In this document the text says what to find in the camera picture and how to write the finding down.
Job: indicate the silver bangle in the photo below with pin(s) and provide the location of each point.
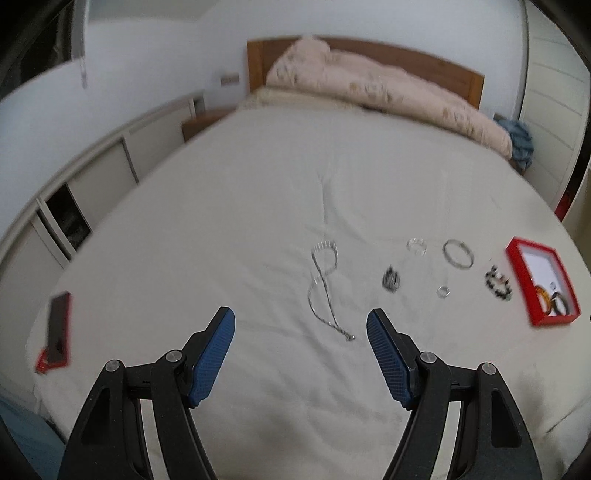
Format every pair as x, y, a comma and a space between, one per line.
447, 254

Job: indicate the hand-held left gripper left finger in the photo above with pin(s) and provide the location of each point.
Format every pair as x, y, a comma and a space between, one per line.
212, 355

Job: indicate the black bangle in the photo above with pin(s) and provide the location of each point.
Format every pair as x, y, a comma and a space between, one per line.
556, 300

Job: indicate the wooden nightstand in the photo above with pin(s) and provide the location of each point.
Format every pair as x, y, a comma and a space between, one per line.
203, 122

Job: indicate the blue crumpled cloth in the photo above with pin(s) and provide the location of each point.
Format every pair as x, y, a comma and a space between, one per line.
519, 138

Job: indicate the red jewelry box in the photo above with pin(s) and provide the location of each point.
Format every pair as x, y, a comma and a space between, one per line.
519, 277

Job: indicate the wooden headboard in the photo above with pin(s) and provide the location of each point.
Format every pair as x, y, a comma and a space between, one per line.
415, 62

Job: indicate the white panelled wardrobe door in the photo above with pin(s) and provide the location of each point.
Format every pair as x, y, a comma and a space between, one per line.
549, 101

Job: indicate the phone in red case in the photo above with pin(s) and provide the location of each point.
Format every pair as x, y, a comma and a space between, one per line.
57, 332

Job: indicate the low white wall cabinet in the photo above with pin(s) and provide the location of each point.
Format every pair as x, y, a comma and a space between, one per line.
92, 166

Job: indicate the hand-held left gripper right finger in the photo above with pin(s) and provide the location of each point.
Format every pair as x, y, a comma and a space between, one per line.
388, 355

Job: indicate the wall switch plate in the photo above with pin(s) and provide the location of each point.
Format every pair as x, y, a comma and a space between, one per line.
230, 80

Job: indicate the dark window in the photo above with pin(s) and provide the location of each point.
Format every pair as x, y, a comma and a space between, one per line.
37, 32

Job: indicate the amber bangle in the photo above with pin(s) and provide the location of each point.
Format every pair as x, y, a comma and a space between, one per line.
539, 295

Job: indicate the bed with white sheet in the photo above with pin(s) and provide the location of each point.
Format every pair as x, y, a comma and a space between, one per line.
221, 207

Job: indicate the beige floral duvet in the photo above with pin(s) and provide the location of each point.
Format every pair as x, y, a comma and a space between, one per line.
369, 87

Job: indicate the red upright object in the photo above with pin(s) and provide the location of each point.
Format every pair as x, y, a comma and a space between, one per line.
564, 207

